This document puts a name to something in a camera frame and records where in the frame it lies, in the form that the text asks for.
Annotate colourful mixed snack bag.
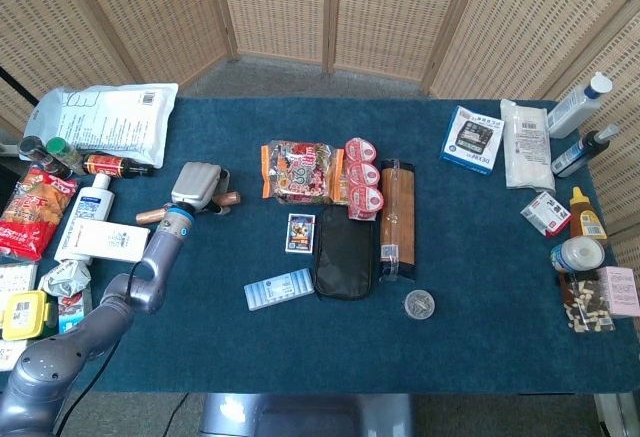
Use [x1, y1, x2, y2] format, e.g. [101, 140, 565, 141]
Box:
[259, 139, 349, 207]

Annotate crumpled silver wrapper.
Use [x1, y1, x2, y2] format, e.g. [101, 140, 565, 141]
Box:
[38, 258, 92, 298]

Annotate dark jars pair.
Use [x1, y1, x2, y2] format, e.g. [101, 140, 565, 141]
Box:
[18, 135, 71, 178]

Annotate pink cardboard box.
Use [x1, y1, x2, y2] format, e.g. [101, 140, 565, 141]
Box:
[597, 265, 640, 318]

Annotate white cardboard box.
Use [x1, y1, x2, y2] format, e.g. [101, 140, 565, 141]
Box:
[74, 218, 151, 263]

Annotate blue white small packet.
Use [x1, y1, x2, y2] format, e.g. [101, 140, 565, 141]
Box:
[57, 290, 94, 334]

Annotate white printed flat box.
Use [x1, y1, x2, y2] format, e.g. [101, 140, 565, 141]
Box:
[0, 262, 39, 308]

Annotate red snack bag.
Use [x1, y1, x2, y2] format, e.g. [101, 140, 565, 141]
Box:
[0, 164, 80, 262]

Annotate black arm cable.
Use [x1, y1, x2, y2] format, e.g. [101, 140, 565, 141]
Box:
[52, 260, 144, 437]

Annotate blue table cloth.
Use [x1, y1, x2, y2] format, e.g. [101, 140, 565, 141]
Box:
[0, 96, 634, 396]

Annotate clear box brown candies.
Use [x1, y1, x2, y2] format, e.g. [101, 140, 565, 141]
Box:
[559, 271, 617, 333]

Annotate dark soy sauce bottle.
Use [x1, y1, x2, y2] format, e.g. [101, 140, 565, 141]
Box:
[82, 153, 155, 179]

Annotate amber honey bottle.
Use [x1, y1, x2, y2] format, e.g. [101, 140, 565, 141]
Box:
[568, 186, 609, 242]

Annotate white paper packet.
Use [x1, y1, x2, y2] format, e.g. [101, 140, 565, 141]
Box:
[0, 339, 29, 373]

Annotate white bottle blue cap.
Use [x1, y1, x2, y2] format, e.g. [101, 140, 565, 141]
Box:
[546, 71, 614, 139]

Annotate blue playing cards box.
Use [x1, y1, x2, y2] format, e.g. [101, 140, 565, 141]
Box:
[284, 212, 317, 255]

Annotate white battery pack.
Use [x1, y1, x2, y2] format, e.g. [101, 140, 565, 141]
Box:
[243, 267, 315, 312]

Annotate woven folding screen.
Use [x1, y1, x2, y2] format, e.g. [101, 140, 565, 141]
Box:
[0, 0, 640, 268]

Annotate white plastic mailer bag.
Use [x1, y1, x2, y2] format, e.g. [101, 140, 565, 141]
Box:
[23, 82, 180, 169]

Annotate metal table frame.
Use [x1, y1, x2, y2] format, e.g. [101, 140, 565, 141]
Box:
[594, 392, 640, 437]

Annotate green lid spice jar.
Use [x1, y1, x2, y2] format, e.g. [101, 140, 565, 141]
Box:
[46, 136, 86, 176]

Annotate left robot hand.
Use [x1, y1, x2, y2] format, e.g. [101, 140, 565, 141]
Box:
[170, 161, 232, 216]

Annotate blue white Dexin box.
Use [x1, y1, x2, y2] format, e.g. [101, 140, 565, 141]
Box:
[439, 105, 505, 176]

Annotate small red white box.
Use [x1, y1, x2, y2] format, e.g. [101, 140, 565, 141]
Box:
[519, 190, 572, 237]

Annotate white wrapped packet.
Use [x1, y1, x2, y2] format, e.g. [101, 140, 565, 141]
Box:
[500, 98, 557, 193]

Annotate black zip pouch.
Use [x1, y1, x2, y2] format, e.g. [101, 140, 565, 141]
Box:
[313, 205, 376, 301]

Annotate yellow lid container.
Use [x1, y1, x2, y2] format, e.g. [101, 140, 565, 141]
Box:
[0, 289, 54, 342]

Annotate red jelly cups pack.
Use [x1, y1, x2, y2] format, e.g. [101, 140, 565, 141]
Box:
[344, 136, 385, 222]

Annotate wooden rolling pin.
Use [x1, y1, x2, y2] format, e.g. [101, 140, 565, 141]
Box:
[135, 191, 242, 227]

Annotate brown cracker sleeve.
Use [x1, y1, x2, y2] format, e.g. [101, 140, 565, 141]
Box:
[378, 158, 417, 283]

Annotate white lotion bottle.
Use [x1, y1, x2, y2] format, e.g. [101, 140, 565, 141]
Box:
[53, 173, 116, 264]

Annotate dark spray bottle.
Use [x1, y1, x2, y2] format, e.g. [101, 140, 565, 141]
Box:
[551, 124, 620, 179]

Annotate clear round screw jar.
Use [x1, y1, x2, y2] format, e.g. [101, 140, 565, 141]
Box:
[403, 288, 436, 321]

